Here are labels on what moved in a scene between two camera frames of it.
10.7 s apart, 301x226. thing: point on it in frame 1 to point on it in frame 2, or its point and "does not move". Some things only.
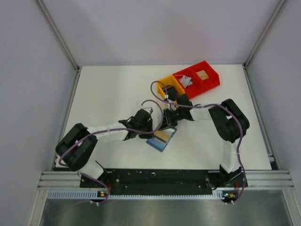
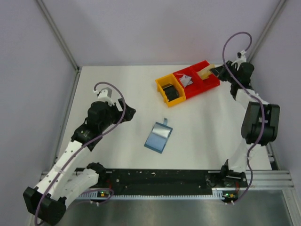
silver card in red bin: x=186 y=81 does not move
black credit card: x=172 y=93 does not move
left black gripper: x=147 y=131 to x=123 y=110
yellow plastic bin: x=169 y=81 does not move
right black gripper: x=167 y=120 to x=225 y=72
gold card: x=162 y=135 to x=205 y=73
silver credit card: x=186 y=81 does not move
